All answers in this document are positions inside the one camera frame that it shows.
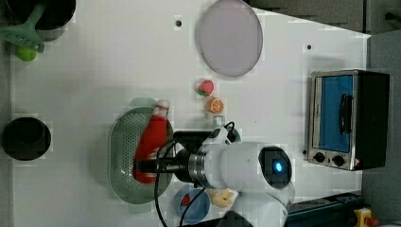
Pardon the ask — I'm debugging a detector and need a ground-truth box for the orange slice toy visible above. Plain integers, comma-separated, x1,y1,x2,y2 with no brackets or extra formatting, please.
207,97,225,114

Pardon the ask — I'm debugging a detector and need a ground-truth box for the red ketchup bottle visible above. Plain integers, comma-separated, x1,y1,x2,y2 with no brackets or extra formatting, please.
131,98,171,184

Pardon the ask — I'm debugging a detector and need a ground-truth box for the green lime toy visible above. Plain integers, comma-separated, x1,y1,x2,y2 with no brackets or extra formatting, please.
17,46,37,61

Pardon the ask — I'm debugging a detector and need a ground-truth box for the black round pot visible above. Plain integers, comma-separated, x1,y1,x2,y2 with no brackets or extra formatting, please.
1,117,51,161

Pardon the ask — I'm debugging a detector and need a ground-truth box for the teal green mug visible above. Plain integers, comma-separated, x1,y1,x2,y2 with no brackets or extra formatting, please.
213,115,241,143

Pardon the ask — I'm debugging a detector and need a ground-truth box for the silver toaster oven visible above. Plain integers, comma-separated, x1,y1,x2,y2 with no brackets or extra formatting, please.
307,70,390,171

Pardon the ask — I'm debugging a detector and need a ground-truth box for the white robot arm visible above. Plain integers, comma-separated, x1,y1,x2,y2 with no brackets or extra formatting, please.
133,127,295,227

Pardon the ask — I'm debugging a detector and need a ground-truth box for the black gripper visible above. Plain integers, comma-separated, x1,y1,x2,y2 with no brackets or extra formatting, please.
135,131,210,183

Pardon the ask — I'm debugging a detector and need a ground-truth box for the green spatula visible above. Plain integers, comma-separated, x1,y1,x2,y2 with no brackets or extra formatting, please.
0,1,47,53

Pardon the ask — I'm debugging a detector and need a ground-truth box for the red toy strawberry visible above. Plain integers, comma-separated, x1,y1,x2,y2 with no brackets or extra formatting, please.
197,79,215,96

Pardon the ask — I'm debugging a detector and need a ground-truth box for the grey round plate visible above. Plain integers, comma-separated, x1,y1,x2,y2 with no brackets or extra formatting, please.
198,0,263,77

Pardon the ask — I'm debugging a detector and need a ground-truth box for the green strainer colander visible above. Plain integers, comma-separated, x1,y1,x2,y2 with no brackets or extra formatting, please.
108,97,173,214

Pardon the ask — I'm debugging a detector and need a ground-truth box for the yellow red emergency button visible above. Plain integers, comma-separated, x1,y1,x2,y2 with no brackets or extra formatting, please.
354,208,379,227

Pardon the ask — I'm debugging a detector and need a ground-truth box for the blue cup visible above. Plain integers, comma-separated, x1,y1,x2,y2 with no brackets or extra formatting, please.
173,185,211,224

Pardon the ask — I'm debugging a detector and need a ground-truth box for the black pan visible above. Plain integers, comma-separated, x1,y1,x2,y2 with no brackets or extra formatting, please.
5,0,78,42

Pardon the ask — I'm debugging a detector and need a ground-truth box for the small red toy in cup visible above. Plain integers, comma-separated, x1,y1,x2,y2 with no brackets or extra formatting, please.
181,194,191,206

